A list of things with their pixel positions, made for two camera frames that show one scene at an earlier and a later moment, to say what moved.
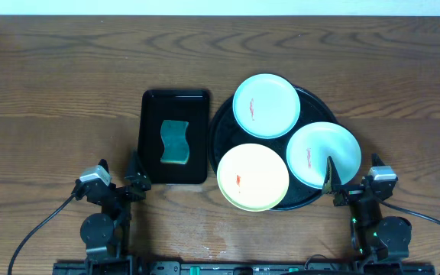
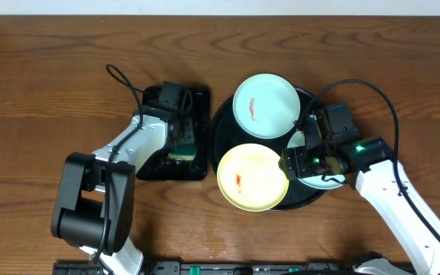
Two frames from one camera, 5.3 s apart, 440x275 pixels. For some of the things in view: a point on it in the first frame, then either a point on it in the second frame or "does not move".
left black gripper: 118,192 → 184,134
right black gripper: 333,184 → 294,159
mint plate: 266,106 does not move
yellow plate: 253,177 does not move
